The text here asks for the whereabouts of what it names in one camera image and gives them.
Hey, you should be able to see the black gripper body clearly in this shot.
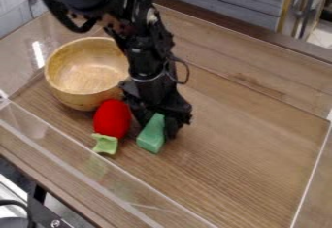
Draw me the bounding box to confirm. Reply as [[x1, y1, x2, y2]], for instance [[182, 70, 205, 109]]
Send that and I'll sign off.
[[120, 80, 192, 124]]

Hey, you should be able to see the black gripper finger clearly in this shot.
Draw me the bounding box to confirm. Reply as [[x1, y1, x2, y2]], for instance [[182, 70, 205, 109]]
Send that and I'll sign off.
[[130, 102, 156, 127], [165, 114, 184, 140]]

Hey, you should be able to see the green rectangular stick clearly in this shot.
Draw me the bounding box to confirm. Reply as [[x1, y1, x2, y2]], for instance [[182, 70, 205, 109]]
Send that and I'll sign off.
[[137, 113, 166, 154]]

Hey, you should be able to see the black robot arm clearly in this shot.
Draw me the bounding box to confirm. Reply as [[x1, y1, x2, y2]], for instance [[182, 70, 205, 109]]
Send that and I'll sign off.
[[42, 0, 192, 139]]

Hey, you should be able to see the brown wooden bowl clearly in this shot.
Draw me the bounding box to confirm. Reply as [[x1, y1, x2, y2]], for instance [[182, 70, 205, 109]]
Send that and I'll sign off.
[[45, 37, 129, 112]]

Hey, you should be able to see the red plush strawberry toy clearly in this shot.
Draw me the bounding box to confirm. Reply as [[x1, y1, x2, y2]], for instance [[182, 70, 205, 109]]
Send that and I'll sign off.
[[93, 99, 132, 155]]

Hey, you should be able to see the black table leg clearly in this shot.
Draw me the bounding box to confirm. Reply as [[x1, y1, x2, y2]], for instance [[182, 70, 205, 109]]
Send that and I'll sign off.
[[27, 183, 47, 219]]

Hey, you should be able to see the black cable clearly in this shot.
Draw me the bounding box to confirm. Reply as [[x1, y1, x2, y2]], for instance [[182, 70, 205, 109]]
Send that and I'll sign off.
[[0, 200, 34, 228]]

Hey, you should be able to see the gold metal chair frame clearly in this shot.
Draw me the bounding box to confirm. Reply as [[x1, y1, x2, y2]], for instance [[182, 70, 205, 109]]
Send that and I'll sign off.
[[276, 0, 327, 41]]

